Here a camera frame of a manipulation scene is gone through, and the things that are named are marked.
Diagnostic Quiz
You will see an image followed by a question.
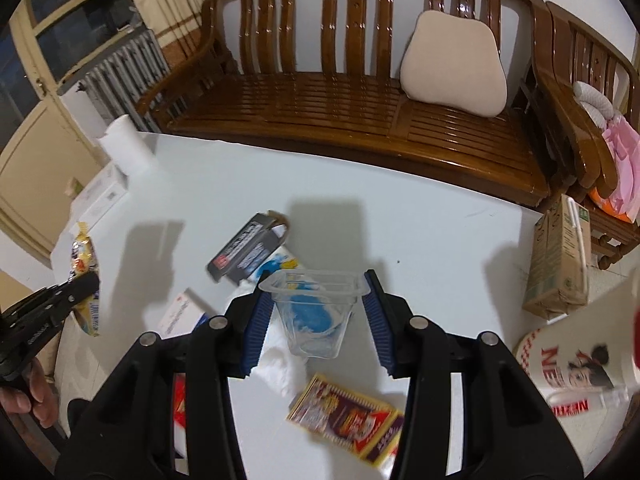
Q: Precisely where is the black crystal bullet box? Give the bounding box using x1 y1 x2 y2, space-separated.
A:
206 211 290 285

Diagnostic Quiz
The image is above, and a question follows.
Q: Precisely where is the white medicine box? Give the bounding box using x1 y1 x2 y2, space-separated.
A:
157 289 207 339

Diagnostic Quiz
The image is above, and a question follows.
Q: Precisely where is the brown cardboard carton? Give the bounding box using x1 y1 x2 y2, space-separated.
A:
523 195 591 320

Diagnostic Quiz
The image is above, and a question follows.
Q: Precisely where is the wooden armchair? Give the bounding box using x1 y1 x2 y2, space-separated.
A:
530 1 639 270

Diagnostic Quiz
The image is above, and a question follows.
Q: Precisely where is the beige seat cushion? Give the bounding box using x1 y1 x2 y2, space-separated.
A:
400 10 508 118

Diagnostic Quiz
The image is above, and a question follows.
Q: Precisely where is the Nezha popcorn bucket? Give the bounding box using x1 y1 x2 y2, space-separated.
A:
514 268 640 420

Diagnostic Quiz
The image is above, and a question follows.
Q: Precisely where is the clear plastic cup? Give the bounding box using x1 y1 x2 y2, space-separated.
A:
259 269 370 360

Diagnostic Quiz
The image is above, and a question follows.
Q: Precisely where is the white tissue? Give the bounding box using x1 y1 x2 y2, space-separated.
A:
256 347 307 399

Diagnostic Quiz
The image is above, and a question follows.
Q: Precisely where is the person left hand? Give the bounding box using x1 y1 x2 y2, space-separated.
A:
1 359 58 428

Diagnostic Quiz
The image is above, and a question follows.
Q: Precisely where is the white box beside table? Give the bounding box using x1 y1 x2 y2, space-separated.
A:
70 162 128 229

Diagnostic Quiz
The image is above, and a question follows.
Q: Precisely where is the pink plastic bag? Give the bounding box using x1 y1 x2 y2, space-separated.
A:
603 115 639 223

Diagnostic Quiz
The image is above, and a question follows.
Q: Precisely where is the wooden slatted bench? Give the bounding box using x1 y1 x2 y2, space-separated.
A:
136 0 551 208

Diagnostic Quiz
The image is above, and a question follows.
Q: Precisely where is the yellow snack bag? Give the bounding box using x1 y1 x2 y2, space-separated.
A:
68 222 100 337

